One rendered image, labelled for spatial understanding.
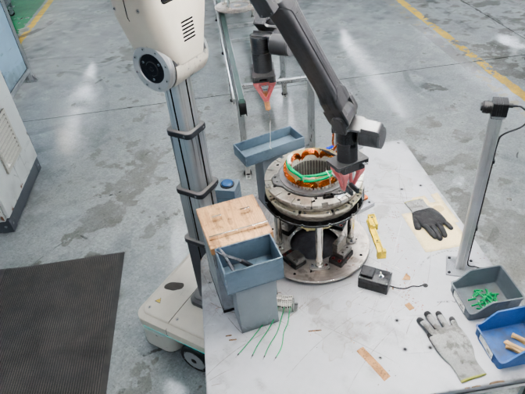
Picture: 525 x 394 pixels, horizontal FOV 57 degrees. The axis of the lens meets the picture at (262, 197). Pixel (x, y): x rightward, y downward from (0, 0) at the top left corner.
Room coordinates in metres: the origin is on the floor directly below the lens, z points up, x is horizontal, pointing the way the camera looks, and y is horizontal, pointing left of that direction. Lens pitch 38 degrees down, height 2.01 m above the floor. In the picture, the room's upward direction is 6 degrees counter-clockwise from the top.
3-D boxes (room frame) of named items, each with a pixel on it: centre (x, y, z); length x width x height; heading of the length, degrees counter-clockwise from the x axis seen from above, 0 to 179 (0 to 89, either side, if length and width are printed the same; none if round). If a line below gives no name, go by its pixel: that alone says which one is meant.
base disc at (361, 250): (1.28, -0.17, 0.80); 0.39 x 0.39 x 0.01
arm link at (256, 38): (1.34, -0.04, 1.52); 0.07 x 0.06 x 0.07; 58
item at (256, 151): (1.57, -0.04, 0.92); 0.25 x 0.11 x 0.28; 114
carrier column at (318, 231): (1.15, -0.17, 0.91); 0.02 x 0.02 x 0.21
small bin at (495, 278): (0.96, -0.65, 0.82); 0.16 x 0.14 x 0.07; 94
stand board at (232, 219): (1.13, 0.10, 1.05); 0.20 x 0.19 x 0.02; 15
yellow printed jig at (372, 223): (1.29, -0.40, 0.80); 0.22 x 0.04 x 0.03; 178
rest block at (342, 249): (1.19, -0.25, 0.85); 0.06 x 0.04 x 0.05; 138
